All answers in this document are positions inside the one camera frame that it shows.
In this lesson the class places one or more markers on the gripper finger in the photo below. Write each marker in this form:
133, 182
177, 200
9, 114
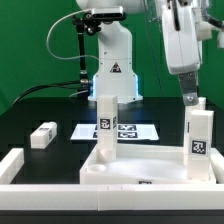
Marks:
189, 88

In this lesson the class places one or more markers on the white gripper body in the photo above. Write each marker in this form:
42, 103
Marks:
180, 39

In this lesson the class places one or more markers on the white desk top tray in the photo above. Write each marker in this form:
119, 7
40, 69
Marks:
140, 164

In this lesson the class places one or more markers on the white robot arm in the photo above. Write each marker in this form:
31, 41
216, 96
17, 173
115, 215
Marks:
115, 75

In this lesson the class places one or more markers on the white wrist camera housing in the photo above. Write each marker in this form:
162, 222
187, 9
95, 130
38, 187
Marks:
206, 25

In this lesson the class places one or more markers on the white right fence rail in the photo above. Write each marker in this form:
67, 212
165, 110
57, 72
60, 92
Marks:
217, 163

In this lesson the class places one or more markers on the white fence rail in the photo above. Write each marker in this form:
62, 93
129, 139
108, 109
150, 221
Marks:
11, 165
112, 197
217, 163

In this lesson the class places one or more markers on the black camera on mount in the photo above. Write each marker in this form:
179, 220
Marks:
114, 13

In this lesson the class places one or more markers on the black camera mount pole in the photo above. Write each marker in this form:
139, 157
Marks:
81, 46

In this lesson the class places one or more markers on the white front fence rail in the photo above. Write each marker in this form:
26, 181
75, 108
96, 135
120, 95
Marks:
112, 197

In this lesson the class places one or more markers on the white left fence rail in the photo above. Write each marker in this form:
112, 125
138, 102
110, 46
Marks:
11, 165

